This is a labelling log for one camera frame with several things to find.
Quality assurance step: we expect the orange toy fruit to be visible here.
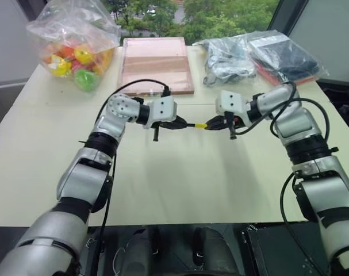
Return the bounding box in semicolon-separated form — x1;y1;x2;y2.
57;45;76;60

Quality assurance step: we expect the green toy fruit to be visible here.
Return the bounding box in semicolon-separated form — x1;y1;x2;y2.
74;68;101;93

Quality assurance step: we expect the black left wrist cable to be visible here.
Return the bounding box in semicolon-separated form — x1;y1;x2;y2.
95;79;171;124

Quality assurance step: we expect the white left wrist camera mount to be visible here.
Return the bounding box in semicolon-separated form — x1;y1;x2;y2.
142;96;178;129

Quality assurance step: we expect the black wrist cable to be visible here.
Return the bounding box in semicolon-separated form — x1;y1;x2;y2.
234;82;328;136
95;79;171;124

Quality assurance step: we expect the clear bag with black items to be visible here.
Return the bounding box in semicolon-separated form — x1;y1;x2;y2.
247;28;331;87

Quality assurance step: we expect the dark window frame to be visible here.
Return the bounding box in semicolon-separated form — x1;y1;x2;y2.
266;0;310;33

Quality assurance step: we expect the thin white wire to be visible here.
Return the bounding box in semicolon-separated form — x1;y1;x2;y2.
113;247;126;276

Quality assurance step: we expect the black box under table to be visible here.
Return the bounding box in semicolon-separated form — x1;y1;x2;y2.
241;223;331;276

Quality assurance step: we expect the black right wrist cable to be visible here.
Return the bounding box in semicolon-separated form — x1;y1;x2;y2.
234;82;328;136

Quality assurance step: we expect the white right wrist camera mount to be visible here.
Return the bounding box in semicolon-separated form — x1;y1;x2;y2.
214;90;251;116

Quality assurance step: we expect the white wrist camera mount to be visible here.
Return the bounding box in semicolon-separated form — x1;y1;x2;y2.
214;90;251;116
142;96;178;129

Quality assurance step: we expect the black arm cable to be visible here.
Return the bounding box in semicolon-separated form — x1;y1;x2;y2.
279;171;329;276
98;152;117;254

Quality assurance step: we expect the yellow toy fruit with label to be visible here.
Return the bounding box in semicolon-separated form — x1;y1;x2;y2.
47;56;72;78

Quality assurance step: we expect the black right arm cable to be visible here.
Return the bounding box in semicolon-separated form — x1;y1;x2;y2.
279;171;329;276

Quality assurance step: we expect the clear bag of toy fruit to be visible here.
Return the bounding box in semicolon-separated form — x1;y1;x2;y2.
25;0;121;93

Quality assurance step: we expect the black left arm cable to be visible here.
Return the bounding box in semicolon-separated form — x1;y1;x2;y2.
98;152;117;254

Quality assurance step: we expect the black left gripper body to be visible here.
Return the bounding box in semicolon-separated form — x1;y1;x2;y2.
149;116;179;143

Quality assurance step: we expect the clear bag of grey cables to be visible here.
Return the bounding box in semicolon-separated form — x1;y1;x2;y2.
192;34;257;87

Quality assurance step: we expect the pink wooden tray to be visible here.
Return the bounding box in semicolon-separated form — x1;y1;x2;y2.
116;36;196;98

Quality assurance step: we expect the red toy fruit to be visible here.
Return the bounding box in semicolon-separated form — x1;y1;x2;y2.
70;59;87;74

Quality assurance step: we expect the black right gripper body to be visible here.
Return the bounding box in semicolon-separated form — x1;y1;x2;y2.
224;112;250;141

